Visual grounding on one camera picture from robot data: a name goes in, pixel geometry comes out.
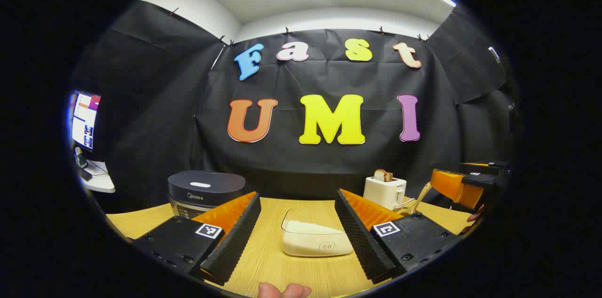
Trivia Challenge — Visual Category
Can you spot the white toaster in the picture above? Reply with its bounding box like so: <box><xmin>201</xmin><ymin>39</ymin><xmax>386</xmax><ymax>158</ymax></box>
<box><xmin>363</xmin><ymin>176</ymin><xmax>407</xmax><ymax>211</ymax></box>

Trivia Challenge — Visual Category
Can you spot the clear plastic rice container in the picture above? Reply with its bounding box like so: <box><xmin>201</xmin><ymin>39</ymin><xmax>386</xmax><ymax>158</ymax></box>
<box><xmin>281</xmin><ymin>208</ymin><xmax>354</xmax><ymax>257</ymax></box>

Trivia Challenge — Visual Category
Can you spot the white side table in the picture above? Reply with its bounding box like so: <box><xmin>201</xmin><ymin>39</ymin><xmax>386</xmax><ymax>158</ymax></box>
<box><xmin>80</xmin><ymin>159</ymin><xmax>116</xmax><ymax>194</ymax></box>

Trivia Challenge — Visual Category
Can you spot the black backdrop cloth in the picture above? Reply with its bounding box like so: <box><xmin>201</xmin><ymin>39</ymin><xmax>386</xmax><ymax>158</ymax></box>
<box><xmin>71</xmin><ymin>0</ymin><xmax>518</xmax><ymax>201</ymax></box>

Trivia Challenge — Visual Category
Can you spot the wooden spoon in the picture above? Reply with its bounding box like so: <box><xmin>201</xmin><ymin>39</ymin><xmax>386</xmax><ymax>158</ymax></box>
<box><xmin>408</xmin><ymin>182</ymin><xmax>433</xmax><ymax>215</ymax></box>

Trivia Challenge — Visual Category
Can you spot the computer monitor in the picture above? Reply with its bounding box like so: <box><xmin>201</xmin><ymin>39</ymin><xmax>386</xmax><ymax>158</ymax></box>
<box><xmin>71</xmin><ymin>91</ymin><xmax>102</xmax><ymax>150</ymax></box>

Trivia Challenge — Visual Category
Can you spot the dark grey rice cooker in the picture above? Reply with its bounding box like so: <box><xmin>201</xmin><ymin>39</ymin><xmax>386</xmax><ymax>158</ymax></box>
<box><xmin>168</xmin><ymin>171</ymin><xmax>246</xmax><ymax>219</ymax></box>

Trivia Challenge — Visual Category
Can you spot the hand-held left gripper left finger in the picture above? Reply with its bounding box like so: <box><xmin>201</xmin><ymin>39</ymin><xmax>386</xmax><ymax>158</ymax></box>
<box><xmin>134</xmin><ymin>191</ymin><xmax>262</xmax><ymax>286</ymax></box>

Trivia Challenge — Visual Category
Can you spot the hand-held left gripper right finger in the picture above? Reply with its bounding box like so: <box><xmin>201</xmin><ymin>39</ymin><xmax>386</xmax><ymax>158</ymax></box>
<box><xmin>335</xmin><ymin>188</ymin><xmax>464</xmax><ymax>284</ymax></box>

